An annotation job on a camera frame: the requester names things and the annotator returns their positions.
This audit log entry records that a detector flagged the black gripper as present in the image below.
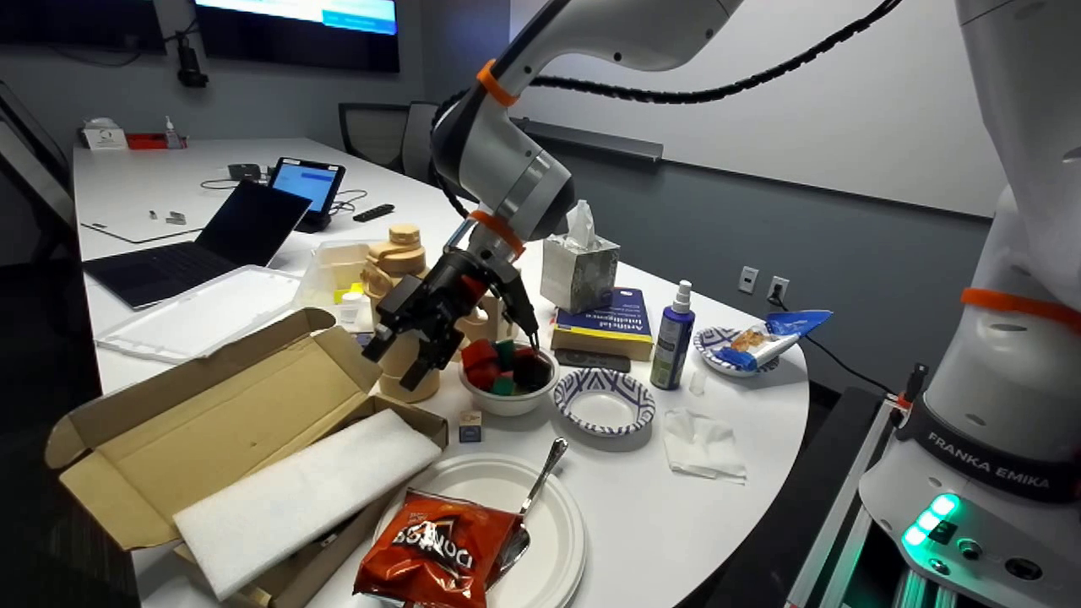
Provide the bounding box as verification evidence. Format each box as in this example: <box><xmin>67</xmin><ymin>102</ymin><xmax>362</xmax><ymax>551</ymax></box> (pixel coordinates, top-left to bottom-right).
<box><xmin>362</xmin><ymin>246</ymin><xmax>516</xmax><ymax>389</ymax></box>

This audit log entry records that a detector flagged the white foam sheet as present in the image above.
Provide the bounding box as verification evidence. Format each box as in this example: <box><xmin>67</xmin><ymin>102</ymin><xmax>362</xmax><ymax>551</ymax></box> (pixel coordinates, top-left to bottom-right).
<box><xmin>173</xmin><ymin>410</ymin><xmax>442</xmax><ymax>597</ymax></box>

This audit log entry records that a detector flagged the wooden shape sorter box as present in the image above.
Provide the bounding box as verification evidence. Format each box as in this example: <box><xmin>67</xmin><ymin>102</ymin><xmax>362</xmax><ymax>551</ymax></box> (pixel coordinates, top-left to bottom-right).
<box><xmin>458</xmin><ymin>294</ymin><xmax>505</xmax><ymax>340</ymax></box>

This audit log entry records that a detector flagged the grey tissue box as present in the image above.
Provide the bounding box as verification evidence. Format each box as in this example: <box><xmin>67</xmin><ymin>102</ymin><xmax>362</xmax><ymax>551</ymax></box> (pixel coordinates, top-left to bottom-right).
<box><xmin>542</xmin><ymin>200</ymin><xmax>622</xmax><ymax>311</ymax></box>

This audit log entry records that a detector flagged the open cardboard box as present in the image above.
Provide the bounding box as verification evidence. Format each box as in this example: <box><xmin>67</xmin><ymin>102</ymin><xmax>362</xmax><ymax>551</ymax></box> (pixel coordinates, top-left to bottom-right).
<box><xmin>43</xmin><ymin>311</ymin><xmax>451</xmax><ymax>608</ymax></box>

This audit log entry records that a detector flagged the red and white box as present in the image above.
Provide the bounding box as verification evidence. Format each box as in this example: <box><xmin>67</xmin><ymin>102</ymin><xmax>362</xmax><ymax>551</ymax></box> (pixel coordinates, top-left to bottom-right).
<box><xmin>80</xmin><ymin>120</ymin><xmax>187</xmax><ymax>152</ymax></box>

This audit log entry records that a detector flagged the tan water bottle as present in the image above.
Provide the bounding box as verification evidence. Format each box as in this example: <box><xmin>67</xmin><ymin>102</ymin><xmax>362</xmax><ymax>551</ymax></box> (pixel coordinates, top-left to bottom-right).
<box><xmin>360</xmin><ymin>224</ymin><xmax>441</xmax><ymax>407</ymax></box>

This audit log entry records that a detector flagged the white bowl of coloured blocks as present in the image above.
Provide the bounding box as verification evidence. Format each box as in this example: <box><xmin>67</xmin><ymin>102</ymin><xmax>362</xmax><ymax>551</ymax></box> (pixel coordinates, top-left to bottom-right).
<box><xmin>459</xmin><ymin>340</ymin><xmax>556</xmax><ymax>420</ymax></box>

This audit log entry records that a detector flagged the small grey cube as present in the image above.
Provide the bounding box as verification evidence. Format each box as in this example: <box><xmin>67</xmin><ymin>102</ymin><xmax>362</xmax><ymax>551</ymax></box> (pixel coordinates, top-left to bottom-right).
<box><xmin>459</xmin><ymin>411</ymin><xmax>485</xmax><ymax>443</ymax></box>

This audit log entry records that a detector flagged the black remote control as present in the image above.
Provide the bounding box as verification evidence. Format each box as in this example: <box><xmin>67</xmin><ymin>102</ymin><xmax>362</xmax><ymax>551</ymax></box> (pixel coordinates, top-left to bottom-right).
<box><xmin>353</xmin><ymin>203</ymin><xmax>395</xmax><ymax>224</ymax></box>

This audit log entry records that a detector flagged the white plastic fork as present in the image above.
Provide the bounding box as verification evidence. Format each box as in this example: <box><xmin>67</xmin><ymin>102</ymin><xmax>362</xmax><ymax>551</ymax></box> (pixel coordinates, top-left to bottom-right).
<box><xmin>505</xmin><ymin>435</ymin><xmax>571</xmax><ymax>567</ymax></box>

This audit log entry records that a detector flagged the tablet on stand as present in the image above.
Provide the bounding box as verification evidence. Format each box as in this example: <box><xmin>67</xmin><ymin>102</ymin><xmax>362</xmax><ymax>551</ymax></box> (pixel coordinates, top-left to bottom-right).
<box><xmin>271</xmin><ymin>155</ymin><xmax>344</xmax><ymax>233</ymax></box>

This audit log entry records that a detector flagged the office chair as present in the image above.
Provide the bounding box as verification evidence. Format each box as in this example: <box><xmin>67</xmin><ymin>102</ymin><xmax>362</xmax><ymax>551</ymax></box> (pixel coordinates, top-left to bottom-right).
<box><xmin>339</xmin><ymin>102</ymin><xmax>409</xmax><ymax>168</ymax></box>
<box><xmin>401</xmin><ymin>105</ymin><xmax>435</xmax><ymax>182</ymax></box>

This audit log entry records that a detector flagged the black laptop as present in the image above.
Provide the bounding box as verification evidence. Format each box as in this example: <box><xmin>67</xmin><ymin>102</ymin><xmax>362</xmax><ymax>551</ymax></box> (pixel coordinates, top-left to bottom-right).
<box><xmin>86</xmin><ymin>182</ymin><xmax>309</xmax><ymax>308</ymax></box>

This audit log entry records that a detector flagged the blue textbook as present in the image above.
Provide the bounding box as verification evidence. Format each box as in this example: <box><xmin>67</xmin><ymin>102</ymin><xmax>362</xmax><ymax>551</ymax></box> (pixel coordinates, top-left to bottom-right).
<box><xmin>550</xmin><ymin>289</ymin><xmax>654</xmax><ymax>362</ymax></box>

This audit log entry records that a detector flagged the blue patterned paper plate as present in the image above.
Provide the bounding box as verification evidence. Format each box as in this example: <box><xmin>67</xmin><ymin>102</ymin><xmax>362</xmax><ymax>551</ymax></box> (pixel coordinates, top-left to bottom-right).
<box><xmin>550</xmin><ymin>367</ymin><xmax>655</xmax><ymax>440</ymax></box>

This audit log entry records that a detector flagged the red chip bag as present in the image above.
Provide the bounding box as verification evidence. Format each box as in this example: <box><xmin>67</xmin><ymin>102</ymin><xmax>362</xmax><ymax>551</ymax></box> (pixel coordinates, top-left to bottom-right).
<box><xmin>353</xmin><ymin>489</ymin><xmax>522</xmax><ymax>608</ymax></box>

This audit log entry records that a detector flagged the clear plastic bag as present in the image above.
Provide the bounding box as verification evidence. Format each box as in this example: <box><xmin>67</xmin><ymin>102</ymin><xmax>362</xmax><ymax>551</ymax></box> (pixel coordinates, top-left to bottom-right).
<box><xmin>100</xmin><ymin>266</ymin><xmax>300</xmax><ymax>362</ymax></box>

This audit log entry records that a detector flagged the blue spray bottle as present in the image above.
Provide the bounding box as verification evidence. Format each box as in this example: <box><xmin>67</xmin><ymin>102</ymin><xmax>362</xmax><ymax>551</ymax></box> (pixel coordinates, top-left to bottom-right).
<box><xmin>649</xmin><ymin>281</ymin><xmax>695</xmax><ymax>392</ymax></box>

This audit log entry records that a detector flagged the white paper plate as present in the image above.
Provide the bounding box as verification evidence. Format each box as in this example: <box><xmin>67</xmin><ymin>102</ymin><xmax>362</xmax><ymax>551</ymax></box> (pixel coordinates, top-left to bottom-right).
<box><xmin>415</xmin><ymin>458</ymin><xmax>587</xmax><ymax>608</ymax></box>

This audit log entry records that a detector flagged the white crumpled napkin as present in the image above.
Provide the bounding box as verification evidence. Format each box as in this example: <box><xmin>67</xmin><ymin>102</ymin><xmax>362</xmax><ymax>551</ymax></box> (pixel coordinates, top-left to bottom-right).
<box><xmin>661</xmin><ymin>399</ymin><xmax>747</xmax><ymax>481</ymax></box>

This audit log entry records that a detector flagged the blue patterned plate with snack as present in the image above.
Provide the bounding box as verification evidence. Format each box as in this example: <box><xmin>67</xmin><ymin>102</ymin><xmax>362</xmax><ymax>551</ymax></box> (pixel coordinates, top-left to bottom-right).
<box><xmin>695</xmin><ymin>329</ymin><xmax>782</xmax><ymax>375</ymax></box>

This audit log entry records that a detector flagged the blue snack bag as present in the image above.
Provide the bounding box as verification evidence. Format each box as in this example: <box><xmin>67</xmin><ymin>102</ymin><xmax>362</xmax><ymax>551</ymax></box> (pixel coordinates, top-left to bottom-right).
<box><xmin>717</xmin><ymin>308</ymin><xmax>833</xmax><ymax>375</ymax></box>

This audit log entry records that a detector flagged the wall monitor screen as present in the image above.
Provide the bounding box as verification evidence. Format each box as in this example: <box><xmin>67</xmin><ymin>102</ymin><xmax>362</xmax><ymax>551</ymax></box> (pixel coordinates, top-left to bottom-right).
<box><xmin>193</xmin><ymin>0</ymin><xmax>400</xmax><ymax>74</ymax></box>

